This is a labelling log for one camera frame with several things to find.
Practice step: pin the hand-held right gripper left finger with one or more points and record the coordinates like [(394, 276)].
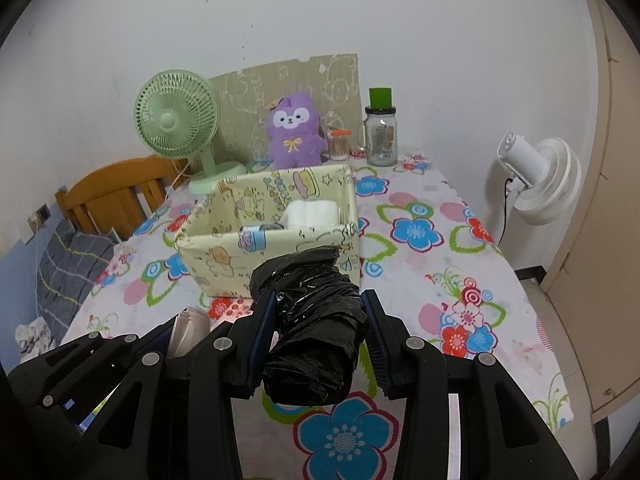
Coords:
[(261, 345)]

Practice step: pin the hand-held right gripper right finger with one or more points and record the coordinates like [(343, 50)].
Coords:
[(376, 345)]

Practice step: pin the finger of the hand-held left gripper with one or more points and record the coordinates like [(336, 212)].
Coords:
[(75, 410), (100, 355)]

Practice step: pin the black plastic bag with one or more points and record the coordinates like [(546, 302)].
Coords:
[(310, 320)]

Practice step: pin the pale cloth roll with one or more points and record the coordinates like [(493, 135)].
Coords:
[(189, 332)]

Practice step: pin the yellow patterned storage box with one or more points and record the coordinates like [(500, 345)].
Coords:
[(220, 260)]

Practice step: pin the white padded pack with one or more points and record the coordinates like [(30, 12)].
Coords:
[(312, 214)]

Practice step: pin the white patterned cloth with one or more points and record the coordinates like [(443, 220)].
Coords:
[(35, 337)]

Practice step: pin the grey plaid blanket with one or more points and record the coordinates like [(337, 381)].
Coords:
[(70, 270)]

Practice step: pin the small glass cup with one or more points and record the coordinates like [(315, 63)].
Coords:
[(358, 152)]

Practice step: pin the cotton swab jar orange lid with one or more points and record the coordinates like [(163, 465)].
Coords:
[(337, 147)]

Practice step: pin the purple plush toy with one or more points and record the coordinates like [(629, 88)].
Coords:
[(295, 145)]

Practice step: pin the glass jar with green lid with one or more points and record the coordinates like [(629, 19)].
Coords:
[(380, 140)]

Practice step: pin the white standing fan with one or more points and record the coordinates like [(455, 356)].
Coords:
[(550, 180)]

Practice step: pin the green desk fan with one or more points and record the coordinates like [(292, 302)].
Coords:
[(170, 120)]

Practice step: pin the patterned cardboard sheet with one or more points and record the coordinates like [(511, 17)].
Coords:
[(240, 90)]

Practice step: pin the beige door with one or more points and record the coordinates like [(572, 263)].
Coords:
[(600, 210)]

